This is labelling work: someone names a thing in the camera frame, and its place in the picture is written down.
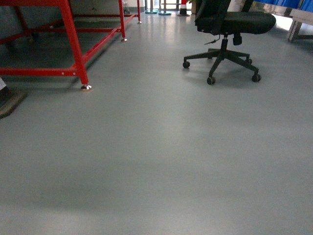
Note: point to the red metal frame table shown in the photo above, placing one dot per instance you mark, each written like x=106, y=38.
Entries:
x=66, y=24

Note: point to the steel shelf with bins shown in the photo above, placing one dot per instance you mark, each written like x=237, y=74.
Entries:
x=300, y=11

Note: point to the black office chair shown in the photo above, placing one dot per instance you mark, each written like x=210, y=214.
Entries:
x=213, y=17

